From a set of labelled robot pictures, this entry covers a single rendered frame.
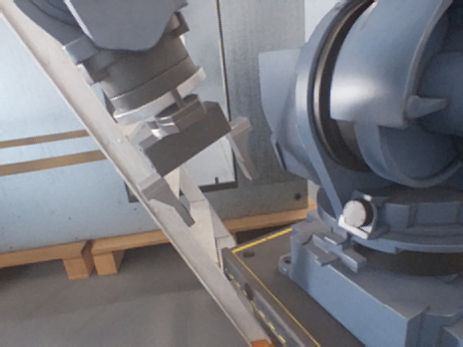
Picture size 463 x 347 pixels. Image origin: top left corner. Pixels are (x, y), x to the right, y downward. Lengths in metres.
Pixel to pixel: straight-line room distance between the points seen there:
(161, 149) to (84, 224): 1.40
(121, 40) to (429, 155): 0.50
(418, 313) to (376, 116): 0.41
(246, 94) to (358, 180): 0.96
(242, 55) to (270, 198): 0.77
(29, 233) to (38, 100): 0.71
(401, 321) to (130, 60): 0.65
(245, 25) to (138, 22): 1.20
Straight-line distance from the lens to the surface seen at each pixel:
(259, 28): 1.55
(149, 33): 0.36
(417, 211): 0.72
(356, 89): 0.49
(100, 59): 0.39
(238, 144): 0.50
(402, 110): 0.45
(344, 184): 0.66
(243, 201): 1.69
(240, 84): 1.53
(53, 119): 1.66
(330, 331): 0.87
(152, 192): 0.46
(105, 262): 1.78
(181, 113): 0.37
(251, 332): 1.18
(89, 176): 1.69
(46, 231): 1.90
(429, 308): 0.76
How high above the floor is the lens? 0.99
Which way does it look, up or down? 20 degrees down
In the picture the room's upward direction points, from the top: 6 degrees counter-clockwise
